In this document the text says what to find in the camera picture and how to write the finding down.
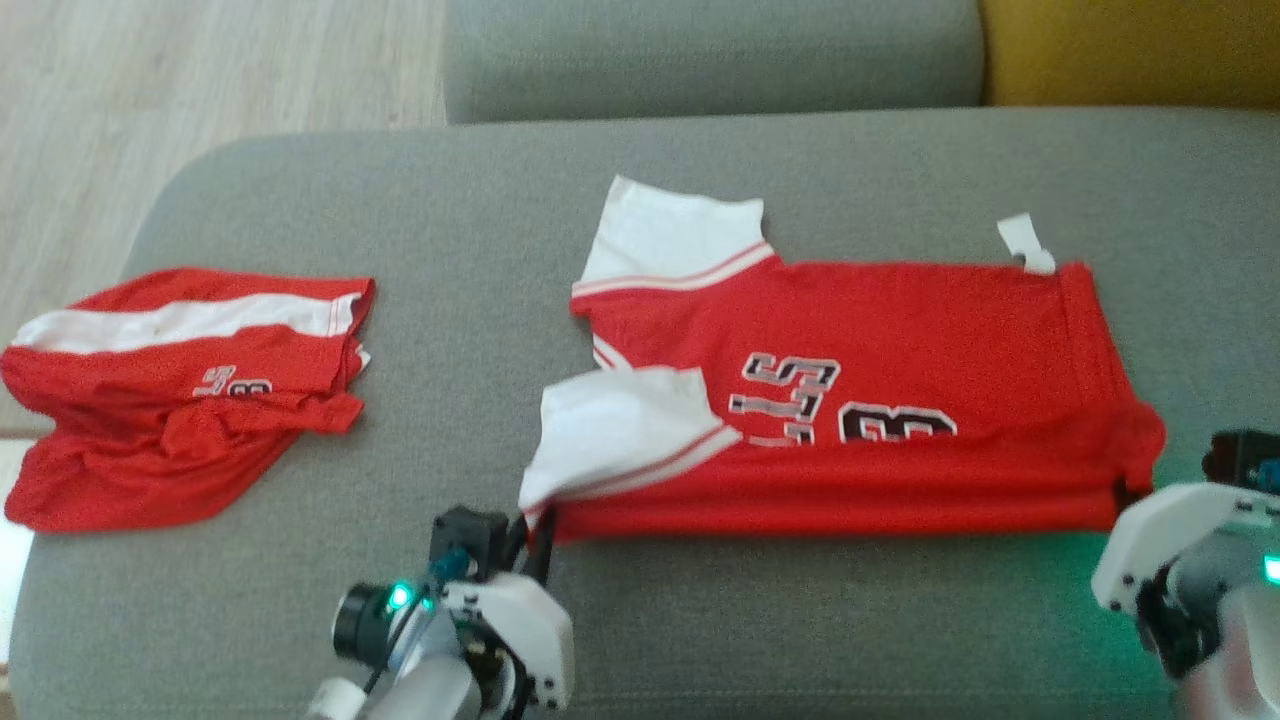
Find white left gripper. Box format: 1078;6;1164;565
440;512;576;712

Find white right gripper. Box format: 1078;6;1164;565
1092;483;1280;612

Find red white jersey shirt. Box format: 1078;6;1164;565
518;175;1168;547

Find red white-striped shorts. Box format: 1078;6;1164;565
0;267;377;533

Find grey fabric sofa seat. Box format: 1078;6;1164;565
8;105;1280;720

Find yellow cushion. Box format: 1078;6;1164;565
978;0;1280;110

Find grey sofa back cushion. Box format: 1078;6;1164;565
443;0;987;125

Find black left cable teal plug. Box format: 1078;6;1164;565
360;546;473;696

